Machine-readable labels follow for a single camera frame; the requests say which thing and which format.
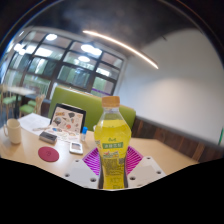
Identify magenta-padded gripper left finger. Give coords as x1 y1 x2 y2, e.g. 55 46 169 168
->
63 147 101 190

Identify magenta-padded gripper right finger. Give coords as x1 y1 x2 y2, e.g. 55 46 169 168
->
124 145 167 190

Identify yellow drink bottle orange cap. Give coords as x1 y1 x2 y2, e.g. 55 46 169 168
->
93 95 132 191

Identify small white square device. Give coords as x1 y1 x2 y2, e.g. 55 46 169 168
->
69 141 84 156

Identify flat round red coaster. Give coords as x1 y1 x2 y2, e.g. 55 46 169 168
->
37 145 60 163

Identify small blue-capped bottle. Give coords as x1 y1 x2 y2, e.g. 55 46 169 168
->
80 126 89 142

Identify small dark box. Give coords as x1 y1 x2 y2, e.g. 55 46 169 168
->
38 130 58 145

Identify black-framed picture tablet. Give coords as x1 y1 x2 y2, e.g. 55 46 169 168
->
49 102 87 136

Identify green upholstered booth bench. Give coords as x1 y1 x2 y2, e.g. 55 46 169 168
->
47 85 137 132

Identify white ribbed mug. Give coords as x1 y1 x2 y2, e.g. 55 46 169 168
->
3 118 23 145

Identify wooden chairs with green seats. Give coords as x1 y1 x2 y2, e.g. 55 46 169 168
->
0 93 46 119

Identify light wooden dining table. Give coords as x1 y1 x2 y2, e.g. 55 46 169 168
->
3 85 36 118

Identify hanging ceiling lamps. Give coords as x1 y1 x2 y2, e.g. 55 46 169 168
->
44 33 103 64

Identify long curved light strip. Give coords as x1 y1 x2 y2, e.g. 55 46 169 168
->
82 29 160 70

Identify large dark-framed window wall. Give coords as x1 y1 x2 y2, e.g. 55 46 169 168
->
0 29 126 101

